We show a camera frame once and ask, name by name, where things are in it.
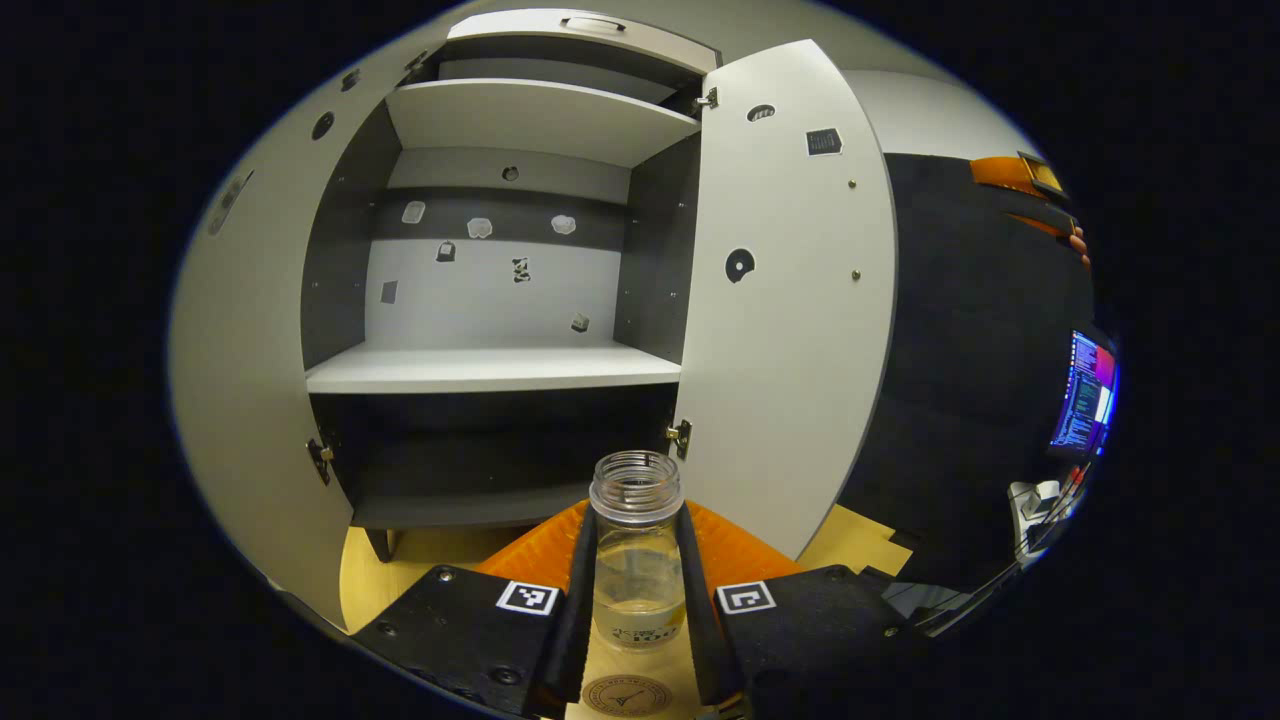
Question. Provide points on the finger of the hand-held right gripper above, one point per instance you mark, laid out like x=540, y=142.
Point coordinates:
x=1045, y=226
x=1000, y=175

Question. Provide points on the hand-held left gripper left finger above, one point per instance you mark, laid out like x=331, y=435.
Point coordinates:
x=575, y=620

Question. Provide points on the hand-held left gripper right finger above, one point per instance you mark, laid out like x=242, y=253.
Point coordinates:
x=700, y=630

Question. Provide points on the clear glass bottle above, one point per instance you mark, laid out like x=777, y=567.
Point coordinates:
x=640, y=560

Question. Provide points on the round brown coaster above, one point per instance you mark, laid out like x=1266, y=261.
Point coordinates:
x=625, y=697

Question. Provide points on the headphone sticker grey cabinet door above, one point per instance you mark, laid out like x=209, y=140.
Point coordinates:
x=790, y=350

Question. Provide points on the grey cabinet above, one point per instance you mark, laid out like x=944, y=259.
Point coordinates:
x=480, y=310

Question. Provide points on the camera sticker grey cabinet door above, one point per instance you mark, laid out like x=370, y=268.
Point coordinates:
x=250, y=350

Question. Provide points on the metal door hinge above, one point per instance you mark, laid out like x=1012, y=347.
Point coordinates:
x=320, y=460
x=415, y=68
x=708, y=99
x=680, y=437

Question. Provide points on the grey cabinet shelf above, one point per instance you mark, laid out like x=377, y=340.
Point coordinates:
x=490, y=368
x=540, y=120

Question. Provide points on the computer monitor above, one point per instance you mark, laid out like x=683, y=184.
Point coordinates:
x=1085, y=390

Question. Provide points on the white device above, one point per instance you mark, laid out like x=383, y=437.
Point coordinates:
x=1030, y=500

